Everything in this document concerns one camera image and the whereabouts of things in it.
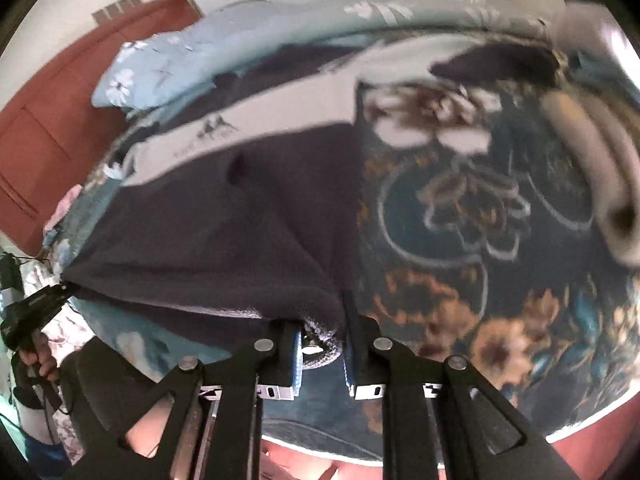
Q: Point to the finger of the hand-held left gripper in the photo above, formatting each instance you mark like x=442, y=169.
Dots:
x=64, y=292

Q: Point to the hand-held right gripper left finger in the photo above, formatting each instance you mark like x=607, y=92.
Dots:
x=295, y=360

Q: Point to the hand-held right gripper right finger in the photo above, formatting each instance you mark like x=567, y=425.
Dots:
x=349, y=360

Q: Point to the dark navy fleece jacket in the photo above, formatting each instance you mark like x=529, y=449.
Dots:
x=215, y=230

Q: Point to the person's left hand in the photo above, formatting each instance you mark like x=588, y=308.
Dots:
x=45, y=360

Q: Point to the pink cloth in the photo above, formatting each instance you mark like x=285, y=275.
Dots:
x=65, y=205

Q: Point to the dark teal floral blanket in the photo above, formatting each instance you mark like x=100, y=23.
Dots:
x=450, y=240

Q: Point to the red-brown wooden headboard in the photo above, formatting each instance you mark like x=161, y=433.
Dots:
x=50, y=110

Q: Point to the light blue floral pillow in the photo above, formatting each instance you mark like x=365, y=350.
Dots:
x=165, y=65

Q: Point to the grey beige cloth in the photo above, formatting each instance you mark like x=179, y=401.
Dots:
x=595, y=160

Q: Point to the dark cloth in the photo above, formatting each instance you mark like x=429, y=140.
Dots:
x=495, y=62

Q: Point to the grey wall switch panel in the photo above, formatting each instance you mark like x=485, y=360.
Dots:
x=114, y=9

